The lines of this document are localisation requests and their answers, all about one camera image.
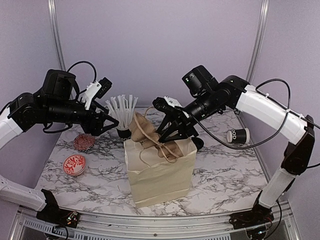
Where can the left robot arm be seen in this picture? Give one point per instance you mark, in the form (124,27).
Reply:
(59,100)

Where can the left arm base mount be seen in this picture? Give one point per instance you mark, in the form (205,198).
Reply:
(52,213)

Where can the white wrapped straws bundle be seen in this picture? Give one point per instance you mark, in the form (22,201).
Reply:
(122,109)

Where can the front aluminium rail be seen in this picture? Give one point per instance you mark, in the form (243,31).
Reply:
(98,226)

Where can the black cup holding straws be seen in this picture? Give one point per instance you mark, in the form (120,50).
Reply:
(124,133)

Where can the cream paper bag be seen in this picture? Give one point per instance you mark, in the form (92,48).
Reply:
(152,179)

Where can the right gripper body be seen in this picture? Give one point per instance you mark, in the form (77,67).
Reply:
(185,123)

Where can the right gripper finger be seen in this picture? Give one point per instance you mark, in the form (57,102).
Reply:
(166,136)
(165,124)

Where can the brown cardboard cup carrier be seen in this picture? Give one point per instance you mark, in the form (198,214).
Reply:
(144,132)

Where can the right aluminium frame post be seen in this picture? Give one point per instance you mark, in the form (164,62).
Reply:
(260,33)

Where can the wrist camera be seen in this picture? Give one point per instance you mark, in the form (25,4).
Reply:
(97,89)
(166,104)

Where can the red patterned bowl dark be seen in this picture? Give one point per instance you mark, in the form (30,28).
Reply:
(84,142)

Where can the left aluminium frame post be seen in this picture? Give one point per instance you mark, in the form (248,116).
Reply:
(53,19)

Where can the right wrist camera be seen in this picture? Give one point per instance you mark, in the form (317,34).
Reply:
(166,104)

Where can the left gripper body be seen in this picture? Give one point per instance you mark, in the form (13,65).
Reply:
(88,125)

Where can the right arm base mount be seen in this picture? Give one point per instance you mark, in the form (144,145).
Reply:
(256,216)

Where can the aluminium frame post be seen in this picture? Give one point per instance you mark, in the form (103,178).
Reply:
(260,33)
(53,19)

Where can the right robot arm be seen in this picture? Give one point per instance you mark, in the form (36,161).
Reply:
(211,96)

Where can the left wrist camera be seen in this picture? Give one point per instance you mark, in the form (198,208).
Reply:
(97,89)

